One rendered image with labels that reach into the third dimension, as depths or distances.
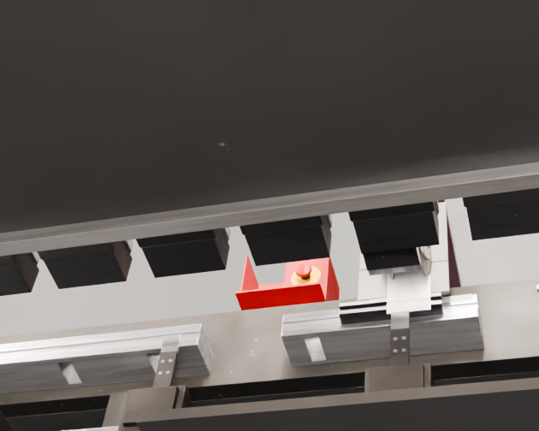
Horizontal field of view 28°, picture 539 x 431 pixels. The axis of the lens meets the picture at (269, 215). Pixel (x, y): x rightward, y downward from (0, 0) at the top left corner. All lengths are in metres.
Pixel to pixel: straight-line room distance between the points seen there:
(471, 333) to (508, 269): 1.44
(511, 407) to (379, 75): 0.49
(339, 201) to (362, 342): 0.59
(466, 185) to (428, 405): 0.33
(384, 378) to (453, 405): 0.44
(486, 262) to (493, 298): 1.34
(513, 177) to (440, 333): 0.61
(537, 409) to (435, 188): 0.34
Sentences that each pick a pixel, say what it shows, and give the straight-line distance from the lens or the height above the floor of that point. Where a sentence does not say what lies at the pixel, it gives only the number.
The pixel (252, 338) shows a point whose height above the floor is 0.88.
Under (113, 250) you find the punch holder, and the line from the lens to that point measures 2.03.
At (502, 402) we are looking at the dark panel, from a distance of 1.50.
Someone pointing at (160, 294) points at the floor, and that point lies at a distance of 3.83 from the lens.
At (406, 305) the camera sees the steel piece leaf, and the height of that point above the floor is 1.00.
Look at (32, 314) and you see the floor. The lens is 4.01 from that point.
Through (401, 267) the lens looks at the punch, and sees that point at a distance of 2.03.
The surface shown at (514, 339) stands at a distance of 2.17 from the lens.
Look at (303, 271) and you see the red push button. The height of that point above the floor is 0.81.
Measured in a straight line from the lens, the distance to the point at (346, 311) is 2.11.
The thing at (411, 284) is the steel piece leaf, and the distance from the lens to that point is 2.13.
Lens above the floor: 2.49
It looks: 39 degrees down
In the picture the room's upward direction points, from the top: 19 degrees counter-clockwise
